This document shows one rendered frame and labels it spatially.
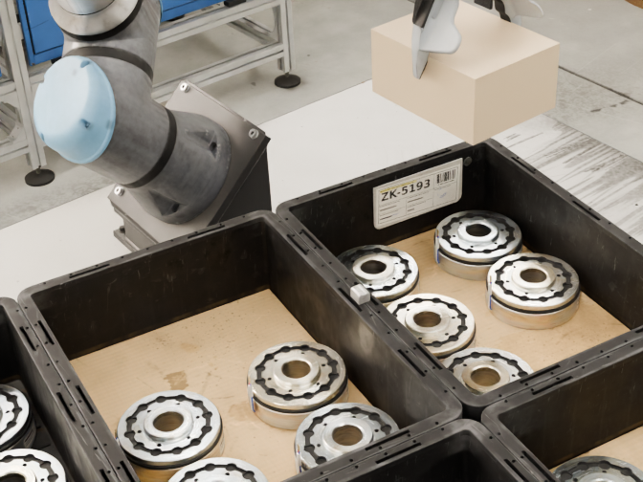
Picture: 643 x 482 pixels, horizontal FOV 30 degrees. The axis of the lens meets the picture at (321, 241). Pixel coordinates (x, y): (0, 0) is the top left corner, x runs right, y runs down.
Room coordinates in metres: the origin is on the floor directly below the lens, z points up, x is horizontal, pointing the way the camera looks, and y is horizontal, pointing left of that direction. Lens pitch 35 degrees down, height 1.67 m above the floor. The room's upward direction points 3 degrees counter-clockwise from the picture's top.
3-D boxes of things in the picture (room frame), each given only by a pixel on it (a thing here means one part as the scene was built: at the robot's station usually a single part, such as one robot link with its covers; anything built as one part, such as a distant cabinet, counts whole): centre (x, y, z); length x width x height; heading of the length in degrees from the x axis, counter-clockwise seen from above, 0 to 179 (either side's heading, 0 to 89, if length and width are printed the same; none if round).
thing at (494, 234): (1.16, -0.18, 0.86); 0.05 x 0.05 x 0.01
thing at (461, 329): (1.00, -0.11, 0.86); 0.10 x 0.10 x 0.01
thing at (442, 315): (1.00, -0.11, 0.86); 0.05 x 0.05 x 0.01
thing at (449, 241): (1.16, -0.18, 0.86); 0.10 x 0.10 x 0.01
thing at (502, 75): (1.15, -0.16, 1.08); 0.16 x 0.12 x 0.07; 36
